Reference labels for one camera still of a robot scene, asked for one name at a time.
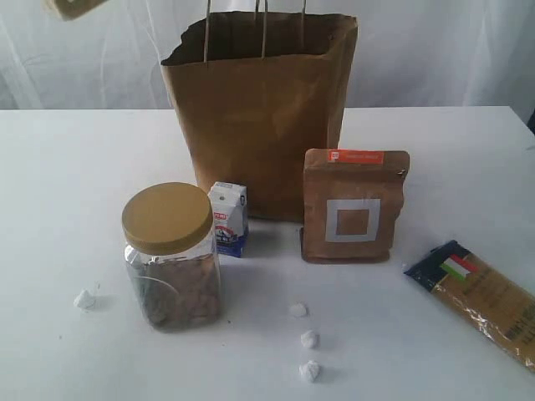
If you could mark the yellow grain bottle white cap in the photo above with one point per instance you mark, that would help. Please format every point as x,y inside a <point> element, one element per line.
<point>68,10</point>

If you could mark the brown paper shopping bag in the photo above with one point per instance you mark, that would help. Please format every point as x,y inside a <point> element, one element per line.
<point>253,92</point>

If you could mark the small blue white milk carton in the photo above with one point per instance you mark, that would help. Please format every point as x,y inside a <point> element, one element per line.
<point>229,207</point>

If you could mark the brown kraft pouch orange label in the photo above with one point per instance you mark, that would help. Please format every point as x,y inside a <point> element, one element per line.
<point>351,199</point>

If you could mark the nut jar with gold lid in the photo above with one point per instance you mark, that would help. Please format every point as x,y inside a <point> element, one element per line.
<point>171,256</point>

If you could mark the white paper wad upper centre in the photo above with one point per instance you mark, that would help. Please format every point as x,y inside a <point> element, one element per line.
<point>298,310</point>

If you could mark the white paper wad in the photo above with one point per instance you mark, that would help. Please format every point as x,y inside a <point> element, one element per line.
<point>310,339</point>
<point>298,310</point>
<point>85,300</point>
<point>310,371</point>

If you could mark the white paper wad middle centre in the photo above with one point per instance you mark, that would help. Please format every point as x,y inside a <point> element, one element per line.
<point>310,339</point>

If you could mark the white paper wad lower centre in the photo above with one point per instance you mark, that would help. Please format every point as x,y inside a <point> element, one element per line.
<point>310,371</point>

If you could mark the white backdrop curtain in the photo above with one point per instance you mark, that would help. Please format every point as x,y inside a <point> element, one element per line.
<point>409,53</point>

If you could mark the white paper wad far left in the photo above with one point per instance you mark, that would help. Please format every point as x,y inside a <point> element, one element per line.
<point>85,300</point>

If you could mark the spaghetti packet with Italian flag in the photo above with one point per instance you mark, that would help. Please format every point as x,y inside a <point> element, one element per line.
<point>494,305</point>

